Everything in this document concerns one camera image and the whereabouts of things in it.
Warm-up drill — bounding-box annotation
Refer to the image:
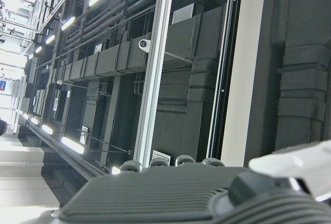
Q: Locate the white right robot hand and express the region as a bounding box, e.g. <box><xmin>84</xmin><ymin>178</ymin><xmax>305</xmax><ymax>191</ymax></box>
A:
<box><xmin>36</xmin><ymin>140</ymin><xmax>331</xmax><ymax>224</ymax></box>

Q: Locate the white security camera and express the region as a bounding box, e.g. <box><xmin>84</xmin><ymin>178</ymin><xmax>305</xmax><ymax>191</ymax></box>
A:
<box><xmin>138</xmin><ymin>38</ymin><xmax>151</xmax><ymax>53</ymax></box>

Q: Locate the grey ceiling air duct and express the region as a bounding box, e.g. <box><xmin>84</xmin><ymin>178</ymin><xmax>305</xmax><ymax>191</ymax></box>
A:
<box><xmin>62</xmin><ymin>5</ymin><xmax>225</xmax><ymax>81</ymax></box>

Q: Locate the aluminium profile frame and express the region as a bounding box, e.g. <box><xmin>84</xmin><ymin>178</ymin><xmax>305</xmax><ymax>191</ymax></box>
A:
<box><xmin>133</xmin><ymin>0</ymin><xmax>176</xmax><ymax>167</ymax></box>

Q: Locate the white ceiling vent grille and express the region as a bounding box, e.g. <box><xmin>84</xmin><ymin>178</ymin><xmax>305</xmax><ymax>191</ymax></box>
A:
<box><xmin>152</xmin><ymin>150</ymin><xmax>171</xmax><ymax>167</ymax></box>
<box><xmin>172</xmin><ymin>4</ymin><xmax>194</xmax><ymax>24</ymax></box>

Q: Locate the dark insulated duct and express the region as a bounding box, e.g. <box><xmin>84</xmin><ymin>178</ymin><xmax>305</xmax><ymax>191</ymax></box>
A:
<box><xmin>274</xmin><ymin>0</ymin><xmax>331</xmax><ymax>152</ymax></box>

